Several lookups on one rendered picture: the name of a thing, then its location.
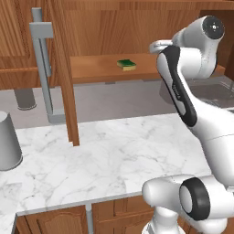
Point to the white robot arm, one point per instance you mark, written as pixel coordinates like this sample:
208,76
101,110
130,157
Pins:
210,128

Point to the steel sink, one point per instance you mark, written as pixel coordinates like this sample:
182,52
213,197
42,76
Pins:
213,91

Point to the wooden base cupboard door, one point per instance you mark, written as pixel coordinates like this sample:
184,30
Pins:
58,222
122,216

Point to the grey tapered canister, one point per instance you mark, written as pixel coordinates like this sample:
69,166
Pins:
7,143

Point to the small grey cylinder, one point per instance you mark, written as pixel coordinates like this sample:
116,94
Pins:
25,99

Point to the wooden cabinet door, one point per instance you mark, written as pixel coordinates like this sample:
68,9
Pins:
68,91

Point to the wooden wall cabinet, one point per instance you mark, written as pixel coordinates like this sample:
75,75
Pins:
122,30

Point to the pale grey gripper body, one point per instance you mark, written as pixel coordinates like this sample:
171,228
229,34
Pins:
160,45

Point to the green and yellow sponge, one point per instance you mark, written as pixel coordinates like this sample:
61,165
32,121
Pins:
126,64

